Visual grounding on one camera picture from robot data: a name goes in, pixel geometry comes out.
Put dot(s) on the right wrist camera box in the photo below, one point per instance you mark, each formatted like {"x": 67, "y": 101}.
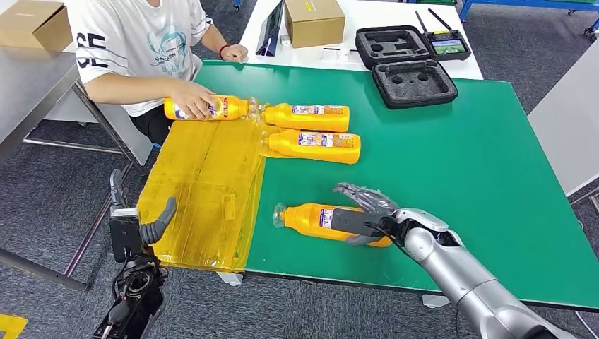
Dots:
{"x": 355, "y": 222}

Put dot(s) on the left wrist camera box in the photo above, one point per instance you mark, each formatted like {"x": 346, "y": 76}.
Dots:
{"x": 124, "y": 238}

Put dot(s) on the person's right hand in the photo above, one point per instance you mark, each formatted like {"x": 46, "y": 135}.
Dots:
{"x": 194, "y": 100}

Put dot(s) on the cardboard box with yellow mark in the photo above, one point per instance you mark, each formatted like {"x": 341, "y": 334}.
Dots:
{"x": 313, "y": 23}

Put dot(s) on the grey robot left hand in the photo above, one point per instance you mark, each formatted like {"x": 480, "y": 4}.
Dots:
{"x": 157, "y": 224}

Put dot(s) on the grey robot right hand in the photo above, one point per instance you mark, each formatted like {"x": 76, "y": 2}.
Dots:
{"x": 369, "y": 199}

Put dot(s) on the black foam-lined case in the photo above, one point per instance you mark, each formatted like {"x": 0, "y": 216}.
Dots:
{"x": 412, "y": 84}

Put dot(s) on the yellow plastic film sheet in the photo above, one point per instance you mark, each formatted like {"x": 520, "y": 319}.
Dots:
{"x": 206, "y": 187}

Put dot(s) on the dark tablet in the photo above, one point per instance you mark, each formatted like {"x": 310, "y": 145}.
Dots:
{"x": 270, "y": 28}

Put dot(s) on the orange detergent bottle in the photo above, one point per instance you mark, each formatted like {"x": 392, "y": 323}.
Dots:
{"x": 318, "y": 154}
{"x": 234, "y": 107}
{"x": 304, "y": 222}
{"x": 309, "y": 122}

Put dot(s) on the person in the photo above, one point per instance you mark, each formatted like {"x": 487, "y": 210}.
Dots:
{"x": 135, "y": 42}

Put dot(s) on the small clear plastic piece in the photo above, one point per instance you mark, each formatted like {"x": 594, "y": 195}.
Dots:
{"x": 336, "y": 55}

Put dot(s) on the white table foot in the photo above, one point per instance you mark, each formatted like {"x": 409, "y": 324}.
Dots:
{"x": 433, "y": 301}
{"x": 229, "y": 279}

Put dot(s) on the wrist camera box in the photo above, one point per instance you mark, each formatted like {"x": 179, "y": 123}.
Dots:
{"x": 124, "y": 238}
{"x": 355, "y": 222}

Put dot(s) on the steel table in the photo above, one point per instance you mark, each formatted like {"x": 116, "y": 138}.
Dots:
{"x": 32, "y": 89}

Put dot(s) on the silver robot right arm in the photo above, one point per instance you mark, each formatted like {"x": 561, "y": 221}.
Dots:
{"x": 458, "y": 271}

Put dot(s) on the small white adapter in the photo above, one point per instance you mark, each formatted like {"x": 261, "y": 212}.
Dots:
{"x": 285, "y": 40}

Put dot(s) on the plain brown cardboard box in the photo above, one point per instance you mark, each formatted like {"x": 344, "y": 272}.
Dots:
{"x": 32, "y": 23}

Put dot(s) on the person's left hand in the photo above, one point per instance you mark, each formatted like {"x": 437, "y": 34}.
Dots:
{"x": 235, "y": 53}

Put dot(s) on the black remote controller with screen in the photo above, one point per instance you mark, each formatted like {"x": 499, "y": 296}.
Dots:
{"x": 447, "y": 47}

